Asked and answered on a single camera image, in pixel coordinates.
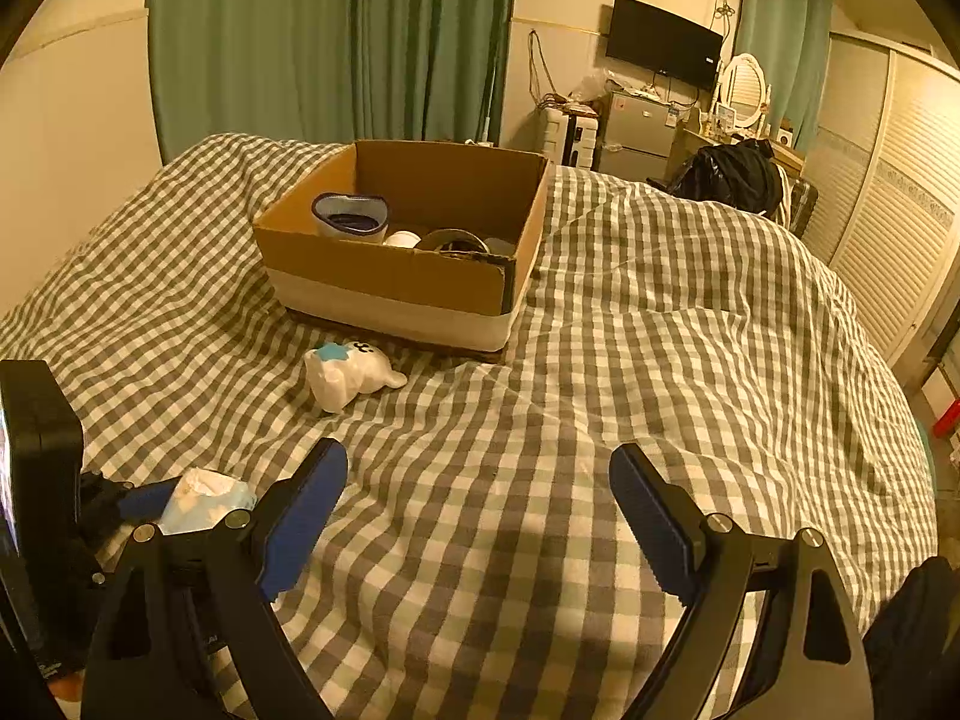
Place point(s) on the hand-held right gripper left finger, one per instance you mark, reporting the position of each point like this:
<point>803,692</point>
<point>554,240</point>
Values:
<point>300,517</point>

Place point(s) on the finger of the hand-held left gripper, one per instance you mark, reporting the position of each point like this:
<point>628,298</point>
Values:
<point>150,499</point>

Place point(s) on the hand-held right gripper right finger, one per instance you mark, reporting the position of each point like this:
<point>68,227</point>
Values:
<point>656,521</point>

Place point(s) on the white star toy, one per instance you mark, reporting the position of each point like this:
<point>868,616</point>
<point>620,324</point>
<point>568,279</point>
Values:
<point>349,375</point>

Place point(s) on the cardboard box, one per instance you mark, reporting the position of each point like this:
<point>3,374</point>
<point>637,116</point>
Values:
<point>405,277</point>

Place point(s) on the blue and white cup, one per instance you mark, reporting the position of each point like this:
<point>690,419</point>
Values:
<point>352,214</point>

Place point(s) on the black tape roll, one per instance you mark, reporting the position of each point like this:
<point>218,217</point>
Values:
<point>450,241</point>

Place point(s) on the grey checkered blanket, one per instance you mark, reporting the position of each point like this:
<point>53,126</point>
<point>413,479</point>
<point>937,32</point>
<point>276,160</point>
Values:
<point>600,390</point>

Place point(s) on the dark cloth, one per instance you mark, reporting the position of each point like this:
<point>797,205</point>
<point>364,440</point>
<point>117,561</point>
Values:
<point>911,637</point>

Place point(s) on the red fire extinguisher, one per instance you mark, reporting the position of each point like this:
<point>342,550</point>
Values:
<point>949,420</point>

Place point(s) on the white storage box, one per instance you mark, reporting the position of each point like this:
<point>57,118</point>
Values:
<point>941,386</point>

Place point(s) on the brown ribbed suitcase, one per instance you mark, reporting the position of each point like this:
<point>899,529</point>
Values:
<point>801,206</point>

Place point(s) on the black bag on chair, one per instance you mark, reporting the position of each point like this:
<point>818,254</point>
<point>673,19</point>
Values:
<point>731,176</point>

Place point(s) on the silver refrigerator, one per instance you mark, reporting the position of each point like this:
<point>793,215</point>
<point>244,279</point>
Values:
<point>637,139</point>

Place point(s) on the wooden vanity desk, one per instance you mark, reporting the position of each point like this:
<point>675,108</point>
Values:
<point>784,157</point>

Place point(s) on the white ribbed suitcase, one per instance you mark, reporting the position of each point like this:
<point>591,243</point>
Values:
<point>568,136</point>

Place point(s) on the white louvered wardrobe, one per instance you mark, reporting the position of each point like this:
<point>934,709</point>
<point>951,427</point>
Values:
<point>892,187</point>

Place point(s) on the white oval mirror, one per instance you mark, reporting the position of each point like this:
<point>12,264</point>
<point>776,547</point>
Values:
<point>744,94</point>

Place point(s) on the clear plastic bag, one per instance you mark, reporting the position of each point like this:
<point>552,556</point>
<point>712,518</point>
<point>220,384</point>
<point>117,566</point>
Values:
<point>592,86</point>

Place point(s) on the wide green curtain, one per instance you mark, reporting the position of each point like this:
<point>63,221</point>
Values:
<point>330,45</point>

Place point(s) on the narrow green curtain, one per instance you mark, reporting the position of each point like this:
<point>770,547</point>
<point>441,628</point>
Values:
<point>780,37</point>

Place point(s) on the black wall television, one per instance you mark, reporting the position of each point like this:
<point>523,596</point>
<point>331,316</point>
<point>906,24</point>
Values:
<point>664,41</point>

